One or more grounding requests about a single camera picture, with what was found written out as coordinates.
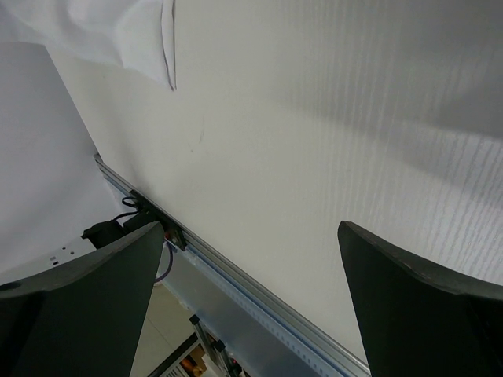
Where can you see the white t shirt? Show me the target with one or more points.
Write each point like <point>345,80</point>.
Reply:
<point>135,35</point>

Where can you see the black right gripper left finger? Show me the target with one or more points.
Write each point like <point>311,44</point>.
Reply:
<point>82,318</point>

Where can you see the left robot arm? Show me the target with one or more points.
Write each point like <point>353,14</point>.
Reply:
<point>106,232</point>

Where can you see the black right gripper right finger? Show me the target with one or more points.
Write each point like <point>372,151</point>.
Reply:
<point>417,317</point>

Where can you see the aluminium front rail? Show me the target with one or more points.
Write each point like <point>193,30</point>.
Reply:
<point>187,243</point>

